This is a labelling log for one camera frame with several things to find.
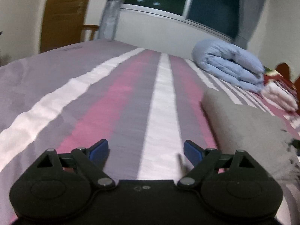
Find grey pants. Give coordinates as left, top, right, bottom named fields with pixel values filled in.
left=201, top=89, right=299, bottom=183

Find striped purple pink bedsheet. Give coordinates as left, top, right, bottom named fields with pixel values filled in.
left=1, top=40, right=299, bottom=224

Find folded white blanket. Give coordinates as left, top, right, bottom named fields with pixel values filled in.
left=261, top=81, right=299, bottom=112

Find folded light blue duvet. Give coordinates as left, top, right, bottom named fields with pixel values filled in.
left=192, top=39, right=264, bottom=93

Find folded red cloth stack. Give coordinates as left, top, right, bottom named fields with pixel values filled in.
left=264, top=63, right=297, bottom=94

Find red wooden headboard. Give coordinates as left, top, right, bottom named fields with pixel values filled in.
left=275, top=62, right=300, bottom=115

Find wooden chair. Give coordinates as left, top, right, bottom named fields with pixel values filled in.
left=80, top=24, right=99, bottom=42

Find brown wooden door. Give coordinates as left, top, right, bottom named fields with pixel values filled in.
left=39, top=0, right=89, bottom=53

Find left grey curtain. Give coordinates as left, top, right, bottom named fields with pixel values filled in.
left=98, top=0, right=123, bottom=40

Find grey curtain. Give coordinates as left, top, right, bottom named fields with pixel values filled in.
left=98, top=0, right=123, bottom=40
left=233, top=0, right=266, bottom=49

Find right grey curtain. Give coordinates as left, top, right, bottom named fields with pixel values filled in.
left=233, top=0, right=266, bottom=49

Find window with white frame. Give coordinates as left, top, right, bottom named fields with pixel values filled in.
left=124, top=0, right=239, bottom=39

